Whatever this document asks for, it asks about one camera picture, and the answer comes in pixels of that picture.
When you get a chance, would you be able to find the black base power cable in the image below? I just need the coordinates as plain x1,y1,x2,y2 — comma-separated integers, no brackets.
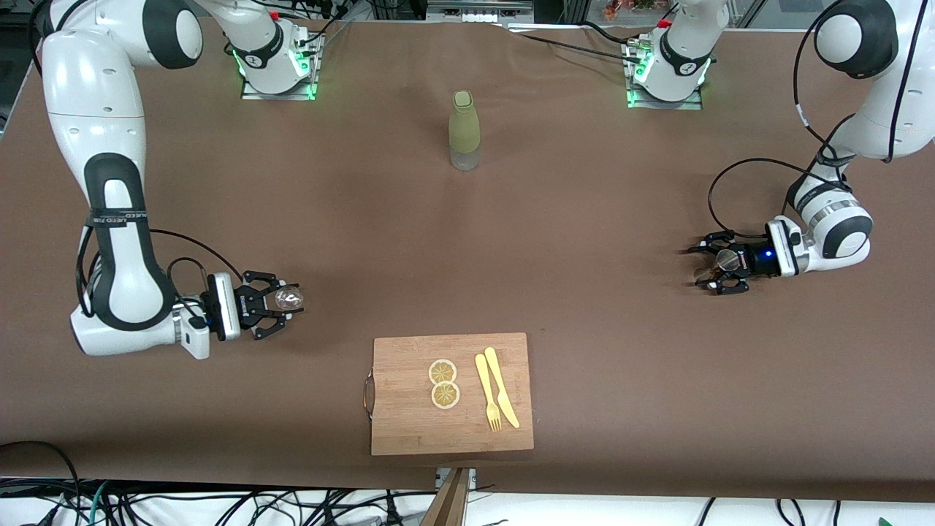
274,0,351,52
504,20,644,66

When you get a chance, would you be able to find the wooden cutting board with handle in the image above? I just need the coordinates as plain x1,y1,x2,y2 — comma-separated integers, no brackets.
363,332,535,457

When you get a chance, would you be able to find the steel double-ended jigger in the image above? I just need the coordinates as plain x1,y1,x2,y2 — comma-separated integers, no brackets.
694,248,740,286

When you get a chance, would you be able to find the yellow plastic knife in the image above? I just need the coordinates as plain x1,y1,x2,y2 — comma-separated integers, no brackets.
484,347,521,429

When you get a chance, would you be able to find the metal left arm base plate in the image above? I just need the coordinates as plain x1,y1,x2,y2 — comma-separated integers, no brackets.
626,40,704,110

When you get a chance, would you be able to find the green sleeved glass bottle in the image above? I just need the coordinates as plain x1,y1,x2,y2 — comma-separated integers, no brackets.
449,90,481,172

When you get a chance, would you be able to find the grey power strip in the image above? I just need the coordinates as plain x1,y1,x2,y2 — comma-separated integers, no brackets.
427,0,534,23

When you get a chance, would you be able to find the yellow plastic fork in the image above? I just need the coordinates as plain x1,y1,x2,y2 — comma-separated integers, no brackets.
475,354,503,432

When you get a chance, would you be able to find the wooden post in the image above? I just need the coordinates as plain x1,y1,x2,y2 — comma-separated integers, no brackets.
420,468,472,526

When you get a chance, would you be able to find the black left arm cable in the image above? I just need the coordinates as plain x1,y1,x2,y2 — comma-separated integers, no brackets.
707,0,921,242

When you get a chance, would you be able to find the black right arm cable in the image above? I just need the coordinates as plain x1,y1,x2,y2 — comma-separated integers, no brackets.
75,208,245,326

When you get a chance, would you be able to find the teal floor cable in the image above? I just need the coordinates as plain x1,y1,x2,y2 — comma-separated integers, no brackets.
86,481,110,526

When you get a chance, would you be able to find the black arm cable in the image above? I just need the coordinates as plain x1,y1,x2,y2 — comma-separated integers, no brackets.
75,208,245,326
707,0,921,242

